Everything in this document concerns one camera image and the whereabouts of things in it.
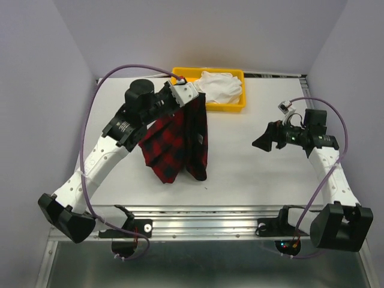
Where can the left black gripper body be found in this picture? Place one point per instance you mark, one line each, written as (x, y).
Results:
(164, 103)

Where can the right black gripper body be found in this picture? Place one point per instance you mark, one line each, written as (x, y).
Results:
(291, 135)

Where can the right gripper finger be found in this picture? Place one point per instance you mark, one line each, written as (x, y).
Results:
(264, 142)
(272, 129)

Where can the red plaid pleated skirt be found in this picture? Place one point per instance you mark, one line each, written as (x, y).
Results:
(179, 142)

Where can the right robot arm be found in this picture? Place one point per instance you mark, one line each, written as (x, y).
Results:
(342, 223)

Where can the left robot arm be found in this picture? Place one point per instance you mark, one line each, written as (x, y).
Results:
(69, 208)

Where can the yellow plastic bin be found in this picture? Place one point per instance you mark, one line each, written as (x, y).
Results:
(193, 73)

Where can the white skirt in bin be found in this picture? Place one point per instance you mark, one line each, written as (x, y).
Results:
(219, 88)

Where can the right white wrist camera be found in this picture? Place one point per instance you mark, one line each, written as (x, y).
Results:
(287, 108)

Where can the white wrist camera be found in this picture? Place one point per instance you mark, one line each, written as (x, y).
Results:
(183, 92)
(287, 108)

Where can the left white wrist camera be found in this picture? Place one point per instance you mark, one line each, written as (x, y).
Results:
(183, 92)

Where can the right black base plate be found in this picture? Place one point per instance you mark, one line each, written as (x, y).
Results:
(274, 227)

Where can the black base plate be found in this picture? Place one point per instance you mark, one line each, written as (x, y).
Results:
(140, 226)
(274, 227)

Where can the aluminium rail frame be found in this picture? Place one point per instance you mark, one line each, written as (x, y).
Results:
(244, 183)

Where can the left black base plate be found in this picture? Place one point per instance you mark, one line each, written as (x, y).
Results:
(140, 226)

